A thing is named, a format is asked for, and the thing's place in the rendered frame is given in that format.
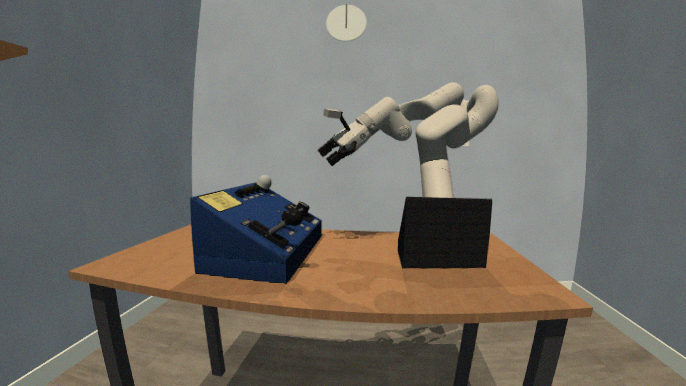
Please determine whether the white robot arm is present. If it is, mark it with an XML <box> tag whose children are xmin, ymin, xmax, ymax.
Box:
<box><xmin>358</xmin><ymin>83</ymin><xmax>499</xmax><ymax>198</ymax></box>

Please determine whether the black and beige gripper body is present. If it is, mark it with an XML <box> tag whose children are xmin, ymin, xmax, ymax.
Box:
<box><xmin>333</xmin><ymin>118</ymin><xmax>371</xmax><ymax>150</ymax></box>

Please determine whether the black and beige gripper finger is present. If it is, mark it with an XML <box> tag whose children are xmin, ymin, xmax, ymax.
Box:
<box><xmin>318</xmin><ymin>134</ymin><xmax>340</xmax><ymax>157</ymax></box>
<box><xmin>326</xmin><ymin>141</ymin><xmax>357</xmax><ymax>166</ymax></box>

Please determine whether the blue control console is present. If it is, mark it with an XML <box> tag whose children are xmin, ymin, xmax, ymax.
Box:
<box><xmin>190</xmin><ymin>175</ymin><xmax>322</xmax><ymax>283</ymax></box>

